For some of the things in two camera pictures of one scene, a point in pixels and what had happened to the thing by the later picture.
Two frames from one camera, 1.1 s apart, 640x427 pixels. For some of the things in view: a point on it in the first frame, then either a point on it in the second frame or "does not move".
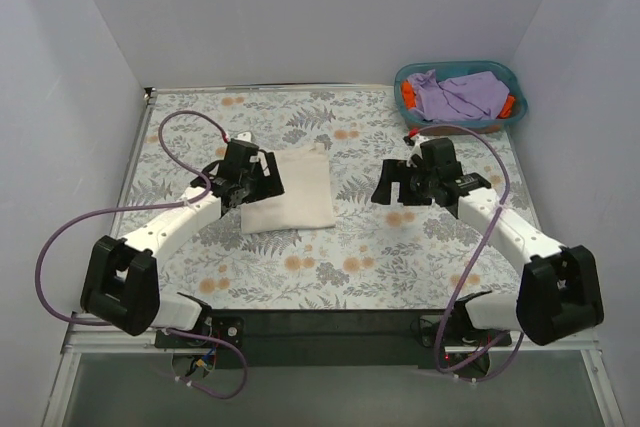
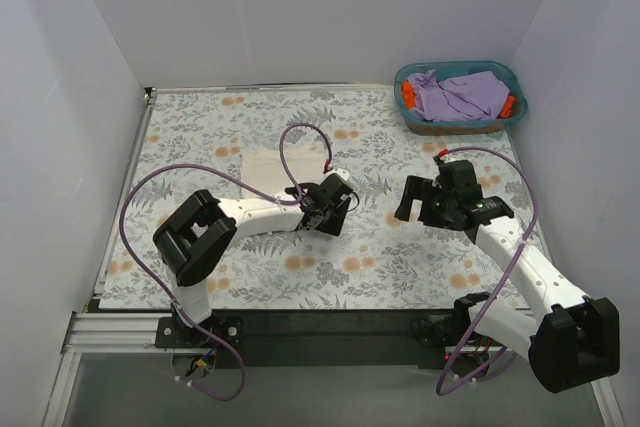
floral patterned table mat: x=332 y=201 does not move
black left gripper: x=261 y=178 to x=310 y=201
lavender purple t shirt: x=468 y=96 does not move
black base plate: x=314 y=338 does not move
